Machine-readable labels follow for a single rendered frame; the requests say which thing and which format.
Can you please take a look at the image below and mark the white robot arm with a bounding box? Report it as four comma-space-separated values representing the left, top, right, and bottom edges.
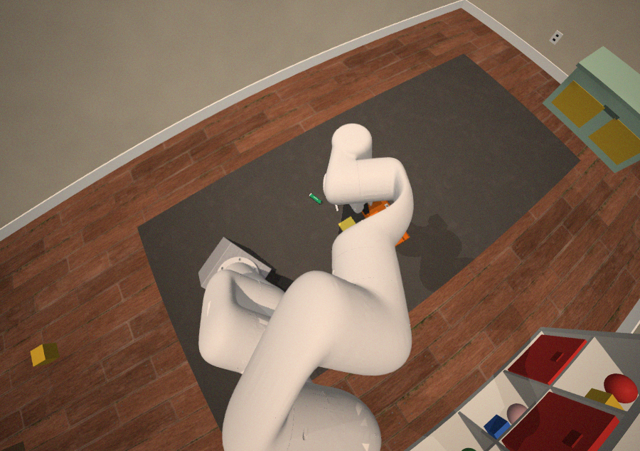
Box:
198, 124, 414, 451

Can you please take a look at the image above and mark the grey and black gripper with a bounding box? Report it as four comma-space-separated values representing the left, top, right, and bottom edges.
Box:
349, 202, 373, 215

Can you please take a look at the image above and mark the orange rack of bins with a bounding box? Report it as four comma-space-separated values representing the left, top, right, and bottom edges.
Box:
362, 201, 409, 246

